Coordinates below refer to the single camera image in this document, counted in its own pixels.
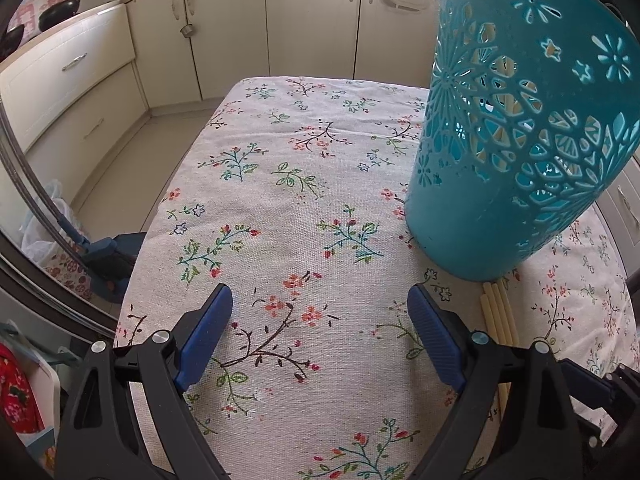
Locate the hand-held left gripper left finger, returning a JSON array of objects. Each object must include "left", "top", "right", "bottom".
[{"left": 57, "top": 282, "right": 234, "bottom": 480}]

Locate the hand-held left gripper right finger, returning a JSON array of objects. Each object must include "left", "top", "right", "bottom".
[{"left": 406, "top": 282, "right": 583, "bottom": 480}]

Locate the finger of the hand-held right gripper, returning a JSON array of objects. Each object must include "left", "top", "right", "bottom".
[{"left": 560, "top": 358, "right": 618, "bottom": 408}]

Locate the pale wooden chopstick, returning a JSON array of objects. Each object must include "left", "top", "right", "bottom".
[
  {"left": 496, "top": 280, "right": 522, "bottom": 347},
  {"left": 481, "top": 284, "right": 506, "bottom": 346},
  {"left": 489, "top": 282, "right": 513, "bottom": 346}
]

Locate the teal perforated plastic basket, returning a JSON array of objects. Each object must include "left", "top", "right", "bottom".
[{"left": 404, "top": 0, "right": 640, "bottom": 283}]

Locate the blue dustpan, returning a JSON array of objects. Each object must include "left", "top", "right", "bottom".
[{"left": 82, "top": 232, "right": 148, "bottom": 303}]

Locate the red floral floor mat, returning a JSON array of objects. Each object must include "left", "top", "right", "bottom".
[{"left": 42, "top": 240, "right": 108, "bottom": 301}]

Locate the floral tablecloth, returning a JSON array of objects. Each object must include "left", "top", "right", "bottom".
[{"left": 114, "top": 76, "right": 638, "bottom": 480}]

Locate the red floral bag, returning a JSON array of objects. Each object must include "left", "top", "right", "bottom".
[{"left": 0, "top": 342, "right": 46, "bottom": 433}]

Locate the clear plastic bag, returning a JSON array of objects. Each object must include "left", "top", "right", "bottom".
[{"left": 20, "top": 180, "right": 76, "bottom": 266}]

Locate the wide white drawer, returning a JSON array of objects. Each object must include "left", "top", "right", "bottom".
[
  {"left": 25, "top": 62, "right": 150, "bottom": 201},
  {"left": 0, "top": 4, "right": 136, "bottom": 148}
]

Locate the white cabinet door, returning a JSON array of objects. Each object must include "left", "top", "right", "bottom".
[
  {"left": 125, "top": 0, "right": 203, "bottom": 108},
  {"left": 352, "top": 0, "right": 441, "bottom": 88},
  {"left": 182, "top": 0, "right": 271, "bottom": 100},
  {"left": 265, "top": 0, "right": 363, "bottom": 81}
]

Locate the black wok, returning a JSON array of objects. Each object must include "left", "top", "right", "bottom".
[{"left": 0, "top": 24, "right": 26, "bottom": 61}]

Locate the black frying pan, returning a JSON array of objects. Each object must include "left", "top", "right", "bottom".
[{"left": 37, "top": 0, "right": 108, "bottom": 32}]

